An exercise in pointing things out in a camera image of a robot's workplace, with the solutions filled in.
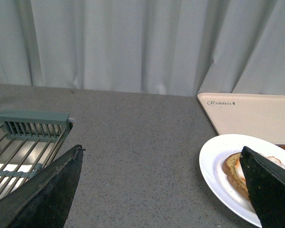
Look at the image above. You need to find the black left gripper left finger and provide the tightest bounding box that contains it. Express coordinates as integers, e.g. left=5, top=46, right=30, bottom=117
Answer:
left=0, top=145, right=84, bottom=228

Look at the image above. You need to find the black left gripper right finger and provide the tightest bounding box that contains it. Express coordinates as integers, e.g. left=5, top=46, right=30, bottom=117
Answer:
left=240, top=146, right=285, bottom=228

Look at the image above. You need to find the white round plate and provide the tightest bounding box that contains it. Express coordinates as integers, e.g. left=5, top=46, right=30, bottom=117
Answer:
left=199, top=134, right=285, bottom=228

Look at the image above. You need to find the fried egg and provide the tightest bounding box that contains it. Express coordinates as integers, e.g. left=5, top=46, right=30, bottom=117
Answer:
left=235, top=156, right=285, bottom=184

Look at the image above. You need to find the bottom bread slice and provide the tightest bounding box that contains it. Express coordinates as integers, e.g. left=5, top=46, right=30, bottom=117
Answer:
left=222, top=152, right=251, bottom=203

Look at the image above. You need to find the green dish drying rack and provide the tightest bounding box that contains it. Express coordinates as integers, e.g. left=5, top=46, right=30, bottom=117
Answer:
left=0, top=110, right=75, bottom=199

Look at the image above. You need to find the beige rabbit tray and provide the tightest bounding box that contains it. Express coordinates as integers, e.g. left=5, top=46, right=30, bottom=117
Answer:
left=198, top=93, right=285, bottom=145

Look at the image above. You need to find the white curtain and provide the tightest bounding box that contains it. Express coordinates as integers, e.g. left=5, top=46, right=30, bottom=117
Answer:
left=0, top=0, right=285, bottom=96

